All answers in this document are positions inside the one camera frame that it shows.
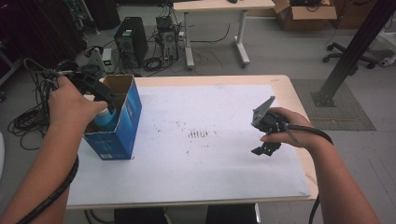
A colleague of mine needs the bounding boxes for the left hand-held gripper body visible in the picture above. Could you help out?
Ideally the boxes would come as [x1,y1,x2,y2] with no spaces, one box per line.
[63,70,109,103]

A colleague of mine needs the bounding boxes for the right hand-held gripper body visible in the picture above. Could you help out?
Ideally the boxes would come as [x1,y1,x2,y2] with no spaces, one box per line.
[250,95,290,135]

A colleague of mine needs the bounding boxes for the blue bottle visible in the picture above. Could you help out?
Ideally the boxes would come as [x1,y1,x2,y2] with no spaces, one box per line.
[92,106,120,133]

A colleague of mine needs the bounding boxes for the blue cardboard box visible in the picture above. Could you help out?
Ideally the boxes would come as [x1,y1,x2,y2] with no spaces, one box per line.
[82,74,143,161]

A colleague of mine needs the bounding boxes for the person's left hand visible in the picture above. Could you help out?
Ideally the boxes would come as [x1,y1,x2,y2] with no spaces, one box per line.
[47,76,108,138]

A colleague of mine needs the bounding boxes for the person's right hand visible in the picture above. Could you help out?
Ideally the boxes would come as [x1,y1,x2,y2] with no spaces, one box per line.
[260,106,327,153]

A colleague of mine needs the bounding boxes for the white power unit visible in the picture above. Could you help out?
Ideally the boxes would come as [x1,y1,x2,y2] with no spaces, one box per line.
[102,48,115,68]

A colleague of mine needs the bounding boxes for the white paper sheet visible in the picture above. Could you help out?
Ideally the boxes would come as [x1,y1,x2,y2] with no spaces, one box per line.
[66,84,312,207]

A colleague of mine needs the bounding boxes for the black computer tower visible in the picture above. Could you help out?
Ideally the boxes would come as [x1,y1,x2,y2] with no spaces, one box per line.
[113,16,149,70]

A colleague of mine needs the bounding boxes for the light wooden table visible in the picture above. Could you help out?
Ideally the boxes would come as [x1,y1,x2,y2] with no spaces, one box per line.
[65,74,319,210]

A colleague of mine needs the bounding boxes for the grey floor mat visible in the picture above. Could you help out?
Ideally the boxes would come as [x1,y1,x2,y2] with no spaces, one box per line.
[290,78,377,132]

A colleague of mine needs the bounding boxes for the dark curtain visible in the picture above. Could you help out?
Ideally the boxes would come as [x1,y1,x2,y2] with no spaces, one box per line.
[0,0,89,73]

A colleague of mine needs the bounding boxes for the open computer case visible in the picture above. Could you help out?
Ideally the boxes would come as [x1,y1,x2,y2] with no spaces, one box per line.
[155,15,182,63]

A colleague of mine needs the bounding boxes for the black office chair base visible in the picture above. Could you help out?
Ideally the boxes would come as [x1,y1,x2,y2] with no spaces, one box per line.
[321,41,378,70]

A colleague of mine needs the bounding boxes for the open brown cardboard box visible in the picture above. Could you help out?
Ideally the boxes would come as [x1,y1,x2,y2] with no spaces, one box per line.
[273,0,338,32]

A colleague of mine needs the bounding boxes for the person's black trousers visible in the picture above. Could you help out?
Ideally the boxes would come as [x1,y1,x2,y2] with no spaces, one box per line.
[113,203,260,224]

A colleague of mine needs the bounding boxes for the black metal stand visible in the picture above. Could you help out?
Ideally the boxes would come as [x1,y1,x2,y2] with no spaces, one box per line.
[311,0,396,108]

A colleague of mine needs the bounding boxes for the wooden desk in background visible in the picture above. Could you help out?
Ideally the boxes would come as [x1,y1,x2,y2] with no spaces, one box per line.
[173,0,276,70]

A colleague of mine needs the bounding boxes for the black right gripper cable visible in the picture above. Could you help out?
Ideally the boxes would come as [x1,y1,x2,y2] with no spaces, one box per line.
[279,121,334,224]

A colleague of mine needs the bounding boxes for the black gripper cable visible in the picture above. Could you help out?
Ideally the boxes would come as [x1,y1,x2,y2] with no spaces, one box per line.
[17,57,80,224]
[279,121,334,224]

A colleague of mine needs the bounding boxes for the coiled black cable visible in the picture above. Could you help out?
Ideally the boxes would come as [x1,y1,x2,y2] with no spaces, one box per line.
[142,57,163,73]

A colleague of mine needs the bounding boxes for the black floor cable bundle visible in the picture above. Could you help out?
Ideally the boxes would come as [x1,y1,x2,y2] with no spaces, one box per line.
[7,77,51,151]

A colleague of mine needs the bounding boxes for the thin black floor cable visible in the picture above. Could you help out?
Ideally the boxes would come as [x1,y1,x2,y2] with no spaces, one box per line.
[190,22,232,45]

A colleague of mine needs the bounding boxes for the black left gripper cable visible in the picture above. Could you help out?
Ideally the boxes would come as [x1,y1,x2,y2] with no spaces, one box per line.
[17,57,80,224]

